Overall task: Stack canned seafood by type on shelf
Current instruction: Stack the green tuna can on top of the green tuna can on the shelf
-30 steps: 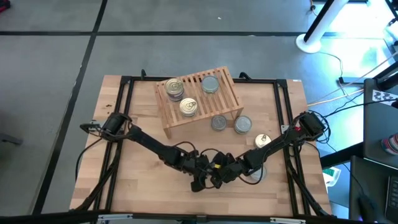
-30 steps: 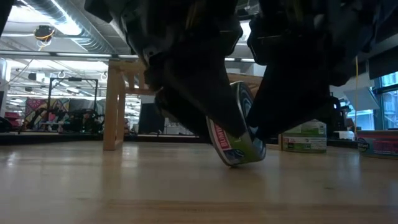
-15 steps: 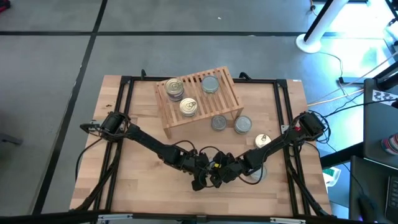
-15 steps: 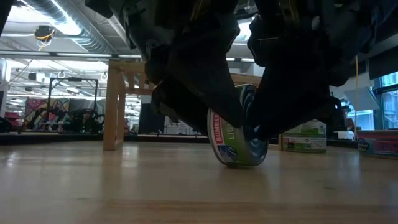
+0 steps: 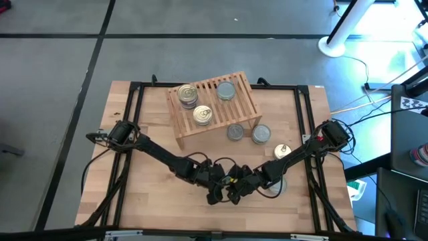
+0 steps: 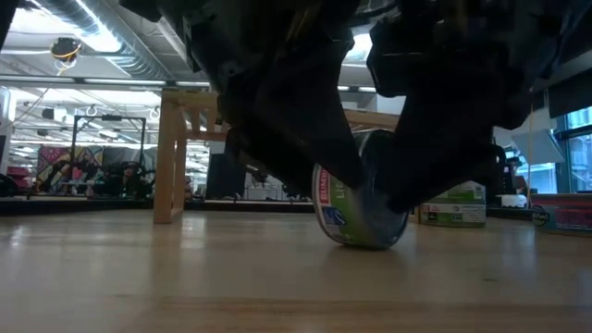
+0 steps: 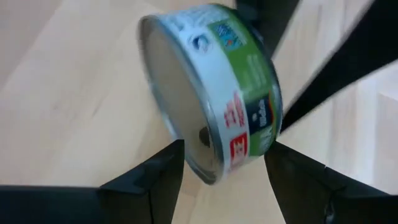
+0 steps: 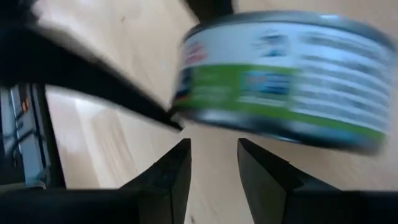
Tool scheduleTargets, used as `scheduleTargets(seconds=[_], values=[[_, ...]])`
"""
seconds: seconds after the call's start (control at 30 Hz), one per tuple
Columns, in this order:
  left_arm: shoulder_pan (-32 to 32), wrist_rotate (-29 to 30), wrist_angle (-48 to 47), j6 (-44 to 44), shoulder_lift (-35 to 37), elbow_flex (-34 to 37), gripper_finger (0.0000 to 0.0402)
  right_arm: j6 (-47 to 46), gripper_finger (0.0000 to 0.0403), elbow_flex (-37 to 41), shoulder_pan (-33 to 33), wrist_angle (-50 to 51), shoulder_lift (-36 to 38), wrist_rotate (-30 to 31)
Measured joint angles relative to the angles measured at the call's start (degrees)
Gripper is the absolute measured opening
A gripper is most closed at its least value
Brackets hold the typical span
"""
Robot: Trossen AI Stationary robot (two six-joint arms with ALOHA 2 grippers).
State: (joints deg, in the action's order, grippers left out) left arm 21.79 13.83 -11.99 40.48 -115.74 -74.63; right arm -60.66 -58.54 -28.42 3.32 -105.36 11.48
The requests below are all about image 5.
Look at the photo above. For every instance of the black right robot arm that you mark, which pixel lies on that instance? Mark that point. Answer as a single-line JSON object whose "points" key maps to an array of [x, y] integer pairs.
{"points": [[294, 156]]}

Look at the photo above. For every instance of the silver rail bracket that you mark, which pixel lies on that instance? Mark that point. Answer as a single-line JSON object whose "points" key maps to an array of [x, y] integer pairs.
{"points": [[309, 237], [122, 233]]}

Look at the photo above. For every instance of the black table clamp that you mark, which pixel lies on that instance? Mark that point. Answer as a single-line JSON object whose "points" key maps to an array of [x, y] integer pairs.
{"points": [[154, 79], [263, 81]]}

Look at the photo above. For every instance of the dark grey floor object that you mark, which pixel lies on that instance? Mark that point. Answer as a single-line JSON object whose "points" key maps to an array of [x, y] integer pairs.
{"points": [[11, 149]]}

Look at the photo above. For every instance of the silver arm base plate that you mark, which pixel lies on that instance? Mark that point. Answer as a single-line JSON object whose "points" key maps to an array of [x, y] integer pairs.
{"points": [[102, 131], [306, 138]]}

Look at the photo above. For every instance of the red object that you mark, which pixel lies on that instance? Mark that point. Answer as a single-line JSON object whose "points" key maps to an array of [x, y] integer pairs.
{"points": [[4, 6]]}

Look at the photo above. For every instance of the black power strip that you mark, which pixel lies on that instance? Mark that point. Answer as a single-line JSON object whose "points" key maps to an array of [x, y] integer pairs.
{"points": [[378, 86]]}

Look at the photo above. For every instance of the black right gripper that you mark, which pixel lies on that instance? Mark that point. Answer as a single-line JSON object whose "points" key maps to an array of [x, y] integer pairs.
{"points": [[249, 179]]}

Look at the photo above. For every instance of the black metal table frame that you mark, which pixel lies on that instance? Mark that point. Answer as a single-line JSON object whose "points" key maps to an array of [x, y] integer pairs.
{"points": [[277, 86]]}

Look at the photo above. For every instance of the striped colourful round object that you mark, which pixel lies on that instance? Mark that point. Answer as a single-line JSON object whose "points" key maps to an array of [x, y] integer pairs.
{"points": [[421, 155]]}

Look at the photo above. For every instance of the black keyboard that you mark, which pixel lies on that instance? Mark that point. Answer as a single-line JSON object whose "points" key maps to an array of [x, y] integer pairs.
{"points": [[423, 209]]}

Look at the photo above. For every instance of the black desk crossbar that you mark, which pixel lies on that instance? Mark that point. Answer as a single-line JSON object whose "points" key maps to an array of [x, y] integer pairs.
{"points": [[368, 167]]}

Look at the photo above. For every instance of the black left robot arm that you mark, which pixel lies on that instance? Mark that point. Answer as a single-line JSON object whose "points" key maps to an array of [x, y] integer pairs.
{"points": [[160, 153]]}

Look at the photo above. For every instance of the gold-top blue pink can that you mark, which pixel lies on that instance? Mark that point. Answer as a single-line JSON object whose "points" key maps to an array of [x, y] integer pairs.
{"points": [[189, 106], [202, 114], [280, 150], [187, 92]]}

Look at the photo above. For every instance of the white paper black marker pattern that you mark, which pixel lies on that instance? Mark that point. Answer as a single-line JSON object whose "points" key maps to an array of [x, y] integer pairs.
{"points": [[413, 104]]}

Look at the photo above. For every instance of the black computer mouse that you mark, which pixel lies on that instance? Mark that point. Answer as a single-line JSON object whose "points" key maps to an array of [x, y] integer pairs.
{"points": [[395, 222]]}

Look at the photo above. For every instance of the white tower fan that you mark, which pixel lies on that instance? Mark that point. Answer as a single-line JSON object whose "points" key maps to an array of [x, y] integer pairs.
{"points": [[331, 47]]}

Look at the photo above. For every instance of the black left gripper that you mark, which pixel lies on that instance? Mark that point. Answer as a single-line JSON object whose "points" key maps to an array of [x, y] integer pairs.
{"points": [[209, 175]]}

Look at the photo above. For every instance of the black desk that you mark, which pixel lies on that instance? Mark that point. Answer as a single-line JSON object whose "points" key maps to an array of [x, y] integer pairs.
{"points": [[394, 194], [406, 134]]}

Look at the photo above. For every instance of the black camera rail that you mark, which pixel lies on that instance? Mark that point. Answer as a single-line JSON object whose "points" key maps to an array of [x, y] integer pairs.
{"points": [[187, 232]]}

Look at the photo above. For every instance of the white green box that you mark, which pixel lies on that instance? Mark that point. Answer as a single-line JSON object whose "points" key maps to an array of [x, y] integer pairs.
{"points": [[356, 187]]}

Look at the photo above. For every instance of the wooden slatted shelf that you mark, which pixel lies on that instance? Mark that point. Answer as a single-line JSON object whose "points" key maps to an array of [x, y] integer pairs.
{"points": [[174, 114]]}

